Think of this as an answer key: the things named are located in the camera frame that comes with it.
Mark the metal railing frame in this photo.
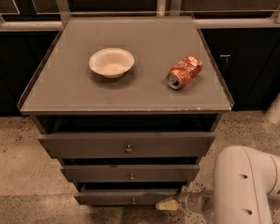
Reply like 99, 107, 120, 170
0, 0, 280, 31

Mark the grey drawer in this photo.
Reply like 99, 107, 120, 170
38, 132, 215, 159
75, 183, 182, 206
61, 164, 200, 182

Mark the grey top drawer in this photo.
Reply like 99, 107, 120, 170
38, 132, 215, 159

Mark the grey bottom drawer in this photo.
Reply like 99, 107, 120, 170
75, 183, 182, 206

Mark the white paper bowl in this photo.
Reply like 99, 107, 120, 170
89, 48, 134, 78

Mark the grey middle drawer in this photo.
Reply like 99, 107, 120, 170
61, 164, 200, 182

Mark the grey drawer cabinet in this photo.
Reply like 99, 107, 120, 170
19, 17, 233, 193

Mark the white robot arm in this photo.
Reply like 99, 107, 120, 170
156, 146, 280, 224

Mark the white cylindrical post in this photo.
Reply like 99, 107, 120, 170
265, 92, 280, 124

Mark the crushed orange soda can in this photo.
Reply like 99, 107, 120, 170
167, 56, 203, 90

